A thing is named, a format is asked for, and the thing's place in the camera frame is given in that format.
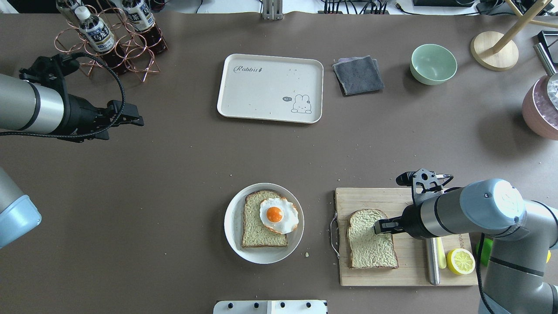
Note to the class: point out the wooden mug tree stand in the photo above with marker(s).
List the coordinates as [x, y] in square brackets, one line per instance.
[496, 51]

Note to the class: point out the steel muddler tool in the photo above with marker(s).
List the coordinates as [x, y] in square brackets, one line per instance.
[432, 262]

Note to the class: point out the green lime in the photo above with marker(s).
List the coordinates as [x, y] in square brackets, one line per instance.
[487, 245]

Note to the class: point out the cream rabbit tray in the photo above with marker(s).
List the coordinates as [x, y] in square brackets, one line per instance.
[272, 88]

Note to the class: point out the tea bottle one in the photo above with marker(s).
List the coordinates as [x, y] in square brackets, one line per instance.
[95, 30]

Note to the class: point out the bread slice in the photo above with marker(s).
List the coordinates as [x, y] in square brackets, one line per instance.
[255, 234]
[368, 249]

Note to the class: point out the grey folded cloth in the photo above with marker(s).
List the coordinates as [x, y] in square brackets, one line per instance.
[358, 75]

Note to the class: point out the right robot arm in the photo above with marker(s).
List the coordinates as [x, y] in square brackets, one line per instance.
[523, 232]

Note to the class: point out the bread slice on plate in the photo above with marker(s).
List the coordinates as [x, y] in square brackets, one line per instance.
[255, 234]

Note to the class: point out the pink bowl with ice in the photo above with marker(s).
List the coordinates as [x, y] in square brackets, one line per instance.
[539, 112]

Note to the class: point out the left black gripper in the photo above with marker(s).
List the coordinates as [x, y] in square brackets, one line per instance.
[81, 114]

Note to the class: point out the tea bottle three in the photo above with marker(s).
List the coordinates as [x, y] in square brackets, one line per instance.
[67, 9]

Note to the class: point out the half lemon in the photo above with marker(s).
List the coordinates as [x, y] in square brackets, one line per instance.
[460, 261]

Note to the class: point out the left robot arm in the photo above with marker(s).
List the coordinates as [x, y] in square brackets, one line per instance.
[17, 105]

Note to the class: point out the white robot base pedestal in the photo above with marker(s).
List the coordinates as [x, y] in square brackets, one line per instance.
[271, 307]

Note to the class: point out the fried egg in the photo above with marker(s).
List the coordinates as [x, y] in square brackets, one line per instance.
[279, 215]

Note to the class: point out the metal ice scoop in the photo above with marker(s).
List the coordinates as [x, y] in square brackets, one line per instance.
[551, 85]

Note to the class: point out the tea bottle two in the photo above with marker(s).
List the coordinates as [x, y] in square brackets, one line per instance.
[139, 14]

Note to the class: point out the copper wire bottle rack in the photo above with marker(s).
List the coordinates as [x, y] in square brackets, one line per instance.
[134, 52]

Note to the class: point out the mint green bowl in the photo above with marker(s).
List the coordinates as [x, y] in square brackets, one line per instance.
[432, 64]

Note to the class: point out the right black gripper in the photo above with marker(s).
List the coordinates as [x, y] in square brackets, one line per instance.
[411, 220]

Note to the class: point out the white round plate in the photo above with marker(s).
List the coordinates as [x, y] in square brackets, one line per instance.
[234, 227]

